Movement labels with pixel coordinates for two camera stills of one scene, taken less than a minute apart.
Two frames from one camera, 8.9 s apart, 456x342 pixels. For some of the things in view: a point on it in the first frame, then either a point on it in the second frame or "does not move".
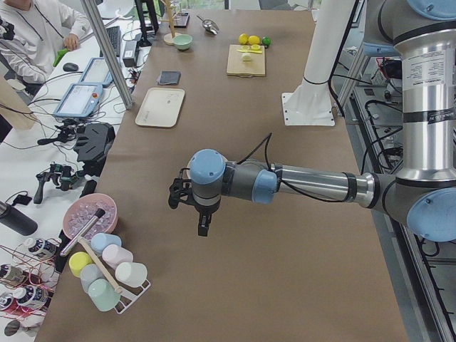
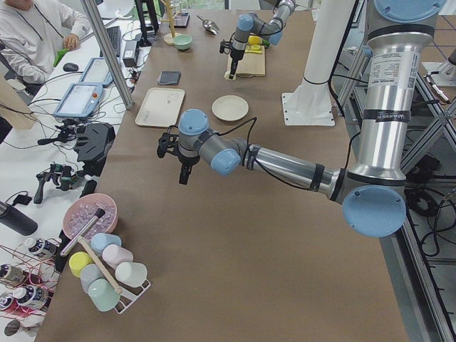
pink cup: (113, 255) does not move
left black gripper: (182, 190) to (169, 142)
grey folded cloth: (170, 77) does not move
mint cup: (103, 294) does not move
